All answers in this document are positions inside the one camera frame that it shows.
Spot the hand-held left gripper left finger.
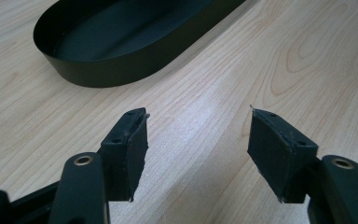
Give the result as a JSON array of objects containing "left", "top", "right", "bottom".
[{"left": 100, "top": 106, "right": 151, "bottom": 203}]

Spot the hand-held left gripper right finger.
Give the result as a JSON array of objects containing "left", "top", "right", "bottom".
[{"left": 247, "top": 105, "right": 320, "bottom": 204}]

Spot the black oval tray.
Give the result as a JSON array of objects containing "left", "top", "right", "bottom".
[{"left": 33, "top": 0, "right": 248, "bottom": 89}]

